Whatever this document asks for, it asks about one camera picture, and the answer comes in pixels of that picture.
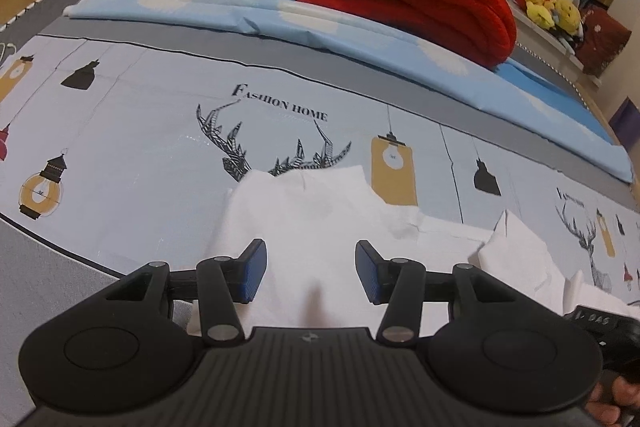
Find person's right hand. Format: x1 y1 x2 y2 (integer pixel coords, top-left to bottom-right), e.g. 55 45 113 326
585 376 640 427

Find printed bed sheet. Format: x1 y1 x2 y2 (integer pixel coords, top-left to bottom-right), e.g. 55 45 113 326
0 0 640 413

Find white ledge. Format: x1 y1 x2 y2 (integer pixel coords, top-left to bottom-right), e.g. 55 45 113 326
510 0 601 84

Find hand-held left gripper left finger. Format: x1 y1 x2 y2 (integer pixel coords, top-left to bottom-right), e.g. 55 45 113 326
100 238 269 349

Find light blue cloud-print sheet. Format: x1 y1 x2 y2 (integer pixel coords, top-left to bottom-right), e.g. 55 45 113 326
64 0 633 182

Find dark red patterned bag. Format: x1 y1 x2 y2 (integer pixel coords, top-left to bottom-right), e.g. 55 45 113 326
575 4 632 76

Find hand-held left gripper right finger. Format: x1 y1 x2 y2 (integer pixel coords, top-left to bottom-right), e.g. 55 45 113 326
354 240 526 349

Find white small garment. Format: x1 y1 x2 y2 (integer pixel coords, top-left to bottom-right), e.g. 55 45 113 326
187 164 640 338

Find purple box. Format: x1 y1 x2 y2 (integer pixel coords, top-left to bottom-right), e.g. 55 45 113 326
612 99 640 148

